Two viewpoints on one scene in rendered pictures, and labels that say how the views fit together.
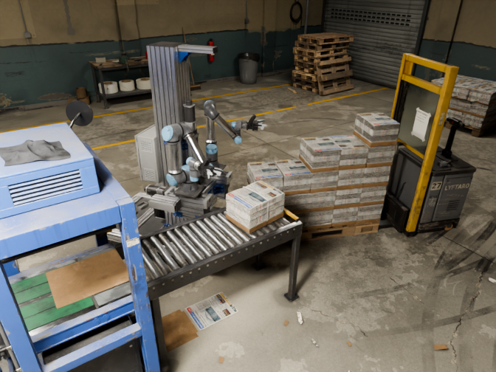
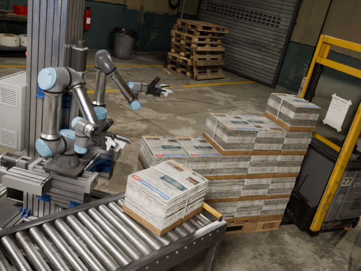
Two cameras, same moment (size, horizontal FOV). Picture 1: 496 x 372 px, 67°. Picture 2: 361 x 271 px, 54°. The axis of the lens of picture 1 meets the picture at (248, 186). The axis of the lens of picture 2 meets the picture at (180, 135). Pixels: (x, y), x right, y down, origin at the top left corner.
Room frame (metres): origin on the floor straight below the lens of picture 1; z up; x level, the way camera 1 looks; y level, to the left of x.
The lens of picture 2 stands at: (0.92, 0.33, 1.99)
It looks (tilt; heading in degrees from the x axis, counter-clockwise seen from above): 22 degrees down; 346
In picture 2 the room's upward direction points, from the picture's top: 12 degrees clockwise
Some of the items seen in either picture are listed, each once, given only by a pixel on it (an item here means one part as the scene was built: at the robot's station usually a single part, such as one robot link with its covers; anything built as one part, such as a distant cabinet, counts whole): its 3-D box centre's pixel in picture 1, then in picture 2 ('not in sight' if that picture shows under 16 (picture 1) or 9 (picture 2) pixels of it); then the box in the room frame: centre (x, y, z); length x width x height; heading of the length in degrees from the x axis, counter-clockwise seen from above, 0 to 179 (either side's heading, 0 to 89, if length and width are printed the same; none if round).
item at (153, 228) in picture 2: (244, 219); (150, 214); (2.51, 0.02, 0.83); 0.29 x 0.16 x 0.04; 42
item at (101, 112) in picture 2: (211, 151); (98, 116); (3.49, 0.37, 0.98); 0.13 x 0.12 x 0.14; 7
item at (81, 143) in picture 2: (195, 173); (84, 141); (2.75, 0.43, 1.12); 0.11 x 0.08 x 0.11; 135
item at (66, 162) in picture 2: (189, 184); (67, 156); (3.02, 0.53, 0.87); 0.15 x 0.15 x 0.10
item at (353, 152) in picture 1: (345, 151); (257, 134); (3.63, -1.01, 0.95); 0.38 x 0.29 x 0.23; 11
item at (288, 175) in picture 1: (302, 199); (202, 187); (3.53, -0.59, 0.42); 1.17 x 0.39 x 0.83; 103
